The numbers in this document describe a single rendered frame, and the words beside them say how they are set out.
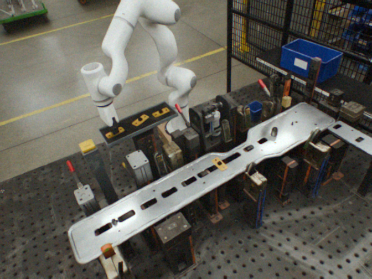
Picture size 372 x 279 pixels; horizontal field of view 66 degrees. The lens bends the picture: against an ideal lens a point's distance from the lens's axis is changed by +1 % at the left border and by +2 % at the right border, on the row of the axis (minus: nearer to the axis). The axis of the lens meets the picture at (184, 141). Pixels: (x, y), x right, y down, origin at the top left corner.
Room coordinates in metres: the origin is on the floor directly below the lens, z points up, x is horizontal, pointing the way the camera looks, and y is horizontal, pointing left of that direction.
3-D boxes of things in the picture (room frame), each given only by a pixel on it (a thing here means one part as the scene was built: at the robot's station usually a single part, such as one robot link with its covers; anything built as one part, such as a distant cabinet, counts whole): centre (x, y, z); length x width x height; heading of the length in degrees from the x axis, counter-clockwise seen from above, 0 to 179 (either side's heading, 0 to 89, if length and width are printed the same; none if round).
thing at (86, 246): (0.87, -0.14, 1.00); 1.38 x 0.22 x 0.02; 116
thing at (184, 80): (1.41, -0.03, 1.11); 0.19 x 0.12 x 0.24; 51
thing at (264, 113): (1.24, -0.50, 0.88); 0.07 x 0.06 x 0.35; 26
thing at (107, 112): (1.02, 0.31, 1.29); 0.10 x 0.07 x 0.11; 33
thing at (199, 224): (0.79, 0.04, 0.84); 0.13 x 0.11 x 0.29; 26
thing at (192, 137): (1.05, -0.03, 0.89); 0.13 x 0.11 x 0.38; 26
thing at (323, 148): (0.88, -0.61, 0.87); 0.12 x 0.09 x 0.35; 26
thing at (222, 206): (0.90, -0.14, 0.84); 0.13 x 0.05 x 0.29; 26
